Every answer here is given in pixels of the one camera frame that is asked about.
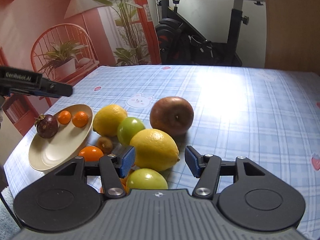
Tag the dark purple mangosteen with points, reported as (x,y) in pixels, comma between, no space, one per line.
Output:
(46,125)

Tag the yellow green apple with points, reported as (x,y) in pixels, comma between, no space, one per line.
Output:
(146,179)

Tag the yellow lemon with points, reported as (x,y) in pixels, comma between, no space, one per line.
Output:
(107,120)
(154,149)

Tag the wooden door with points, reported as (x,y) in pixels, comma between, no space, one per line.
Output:
(292,37)

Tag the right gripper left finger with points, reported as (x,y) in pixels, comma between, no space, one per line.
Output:
(72,194)

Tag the brown kiwi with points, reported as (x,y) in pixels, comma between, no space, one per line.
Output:
(105,145)

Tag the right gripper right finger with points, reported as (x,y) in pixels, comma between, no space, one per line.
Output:
(245,193)

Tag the beige round plate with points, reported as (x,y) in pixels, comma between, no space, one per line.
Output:
(47,154)

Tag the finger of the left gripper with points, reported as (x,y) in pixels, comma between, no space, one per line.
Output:
(53,89)

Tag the blue plaid tablecloth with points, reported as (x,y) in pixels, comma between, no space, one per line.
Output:
(271,116)

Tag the red brown apple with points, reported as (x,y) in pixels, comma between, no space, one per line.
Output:
(173,115)

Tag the small orange mandarin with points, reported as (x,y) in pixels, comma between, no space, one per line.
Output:
(80,119)
(64,117)

